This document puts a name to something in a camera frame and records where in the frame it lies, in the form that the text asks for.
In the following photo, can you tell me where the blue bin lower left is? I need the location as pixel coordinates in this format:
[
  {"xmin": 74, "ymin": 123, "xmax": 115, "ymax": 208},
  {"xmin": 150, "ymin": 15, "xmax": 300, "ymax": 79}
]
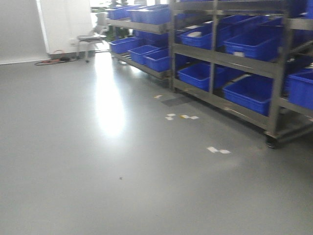
[{"xmin": 177, "ymin": 62, "xmax": 245, "ymax": 93}]

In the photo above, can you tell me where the background steel shelf rack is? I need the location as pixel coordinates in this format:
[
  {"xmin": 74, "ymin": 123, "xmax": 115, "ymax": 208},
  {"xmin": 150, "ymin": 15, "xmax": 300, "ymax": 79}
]
[{"xmin": 107, "ymin": 4, "xmax": 171, "ymax": 80}]

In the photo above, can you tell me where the blue bin middle shelf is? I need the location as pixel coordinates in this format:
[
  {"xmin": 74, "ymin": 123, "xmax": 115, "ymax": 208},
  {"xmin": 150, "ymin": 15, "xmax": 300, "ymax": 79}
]
[{"xmin": 224, "ymin": 26, "xmax": 283, "ymax": 61}]

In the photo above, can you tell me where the blue bin lower front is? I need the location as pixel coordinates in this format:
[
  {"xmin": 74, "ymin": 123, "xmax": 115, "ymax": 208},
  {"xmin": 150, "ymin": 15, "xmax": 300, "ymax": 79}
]
[{"xmin": 223, "ymin": 75, "xmax": 273, "ymax": 116}]

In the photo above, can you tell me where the grey office chair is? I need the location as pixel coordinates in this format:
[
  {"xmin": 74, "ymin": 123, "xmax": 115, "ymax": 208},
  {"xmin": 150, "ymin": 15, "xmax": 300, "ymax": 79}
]
[{"xmin": 75, "ymin": 12, "xmax": 109, "ymax": 63}]

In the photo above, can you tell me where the blue bin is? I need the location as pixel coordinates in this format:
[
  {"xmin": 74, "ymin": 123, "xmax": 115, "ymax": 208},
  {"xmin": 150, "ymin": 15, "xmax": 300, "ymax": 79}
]
[
  {"xmin": 177, "ymin": 62, "xmax": 245, "ymax": 93},
  {"xmin": 287, "ymin": 69, "xmax": 313, "ymax": 110},
  {"xmin": 223, "ymin": 75, "xmax": 273, "ymax": 116}
]

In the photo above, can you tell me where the near steel shelf rack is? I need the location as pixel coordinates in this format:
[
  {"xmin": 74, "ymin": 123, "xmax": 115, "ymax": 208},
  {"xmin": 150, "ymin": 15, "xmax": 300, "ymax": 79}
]
[{"xmin": 169, "ymin": 0, "xmax": 313, "ymax": 148}]

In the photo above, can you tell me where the orange cable on floor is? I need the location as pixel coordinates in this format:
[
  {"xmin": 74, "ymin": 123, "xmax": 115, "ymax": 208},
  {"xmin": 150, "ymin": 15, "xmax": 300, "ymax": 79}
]
[{"xmin": 34, "ymin": 49, "xmax": 78, "ymax": 66}]

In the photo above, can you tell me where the blue bin far right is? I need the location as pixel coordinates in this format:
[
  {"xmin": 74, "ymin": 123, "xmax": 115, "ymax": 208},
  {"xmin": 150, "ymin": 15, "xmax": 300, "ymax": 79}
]
[{"xmin": 287, "ymin": 69, "xmax": 313, "ymax": 110}]

